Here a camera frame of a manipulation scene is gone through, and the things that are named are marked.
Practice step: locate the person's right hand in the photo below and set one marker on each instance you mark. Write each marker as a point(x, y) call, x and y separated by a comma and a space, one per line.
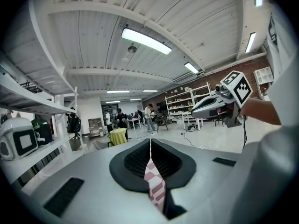
point(234, 108)

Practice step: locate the black backpack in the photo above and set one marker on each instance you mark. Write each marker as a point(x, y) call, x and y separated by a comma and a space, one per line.
point(74, 123)

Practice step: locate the black monitor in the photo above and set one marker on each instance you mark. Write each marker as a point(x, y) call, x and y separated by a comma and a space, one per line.
point(160, 106)

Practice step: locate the red white checkered cloth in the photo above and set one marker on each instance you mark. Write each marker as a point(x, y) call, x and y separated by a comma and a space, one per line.
point(155, 183)

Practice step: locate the white metal shelving rack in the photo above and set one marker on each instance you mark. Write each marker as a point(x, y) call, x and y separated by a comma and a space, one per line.
point(35, 106)

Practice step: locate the yellow-green covered round table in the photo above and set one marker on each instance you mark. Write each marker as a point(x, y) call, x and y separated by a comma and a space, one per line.
point(118, 136)

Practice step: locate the person's white shirt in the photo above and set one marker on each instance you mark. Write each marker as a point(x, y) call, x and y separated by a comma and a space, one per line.
point(268, 171)

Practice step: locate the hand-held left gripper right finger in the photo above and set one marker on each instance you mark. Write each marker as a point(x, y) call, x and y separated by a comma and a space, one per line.
point(205, 183)

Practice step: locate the white display shelving unit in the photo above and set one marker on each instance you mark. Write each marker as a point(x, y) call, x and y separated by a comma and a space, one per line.
point(191, 94)

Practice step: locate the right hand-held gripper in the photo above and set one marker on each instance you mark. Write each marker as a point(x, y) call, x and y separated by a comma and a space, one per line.
point(243, 91)

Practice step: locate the green helmet-shaped device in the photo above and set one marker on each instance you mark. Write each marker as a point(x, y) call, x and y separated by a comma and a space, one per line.
point(43, 129)

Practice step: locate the white arched cabinet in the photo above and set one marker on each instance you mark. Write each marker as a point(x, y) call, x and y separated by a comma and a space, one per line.
point(255, 83)

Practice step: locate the dark wooden chair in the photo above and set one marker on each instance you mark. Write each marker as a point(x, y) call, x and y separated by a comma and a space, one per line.
point(161, 121)

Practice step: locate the round ceiling lamp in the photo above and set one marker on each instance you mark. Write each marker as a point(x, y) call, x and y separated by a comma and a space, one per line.
point(132, 49)

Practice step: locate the ceiling air vent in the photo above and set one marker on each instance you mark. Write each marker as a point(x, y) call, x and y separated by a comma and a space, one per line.
point(185, 78)

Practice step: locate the person's right forearm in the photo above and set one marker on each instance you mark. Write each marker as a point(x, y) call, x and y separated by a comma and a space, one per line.
point(259, 111)

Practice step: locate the white helmet-shaped device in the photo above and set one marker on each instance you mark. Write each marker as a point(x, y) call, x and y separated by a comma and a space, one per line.
point(14, 129)

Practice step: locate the small open cabinet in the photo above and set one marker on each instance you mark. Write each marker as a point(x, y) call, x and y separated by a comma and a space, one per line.
point(95, 127)

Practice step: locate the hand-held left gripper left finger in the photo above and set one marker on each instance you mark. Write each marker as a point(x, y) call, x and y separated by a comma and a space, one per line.
point(93, 183)

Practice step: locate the grey chair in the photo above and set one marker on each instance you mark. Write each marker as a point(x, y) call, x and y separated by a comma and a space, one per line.
point(100, 144)

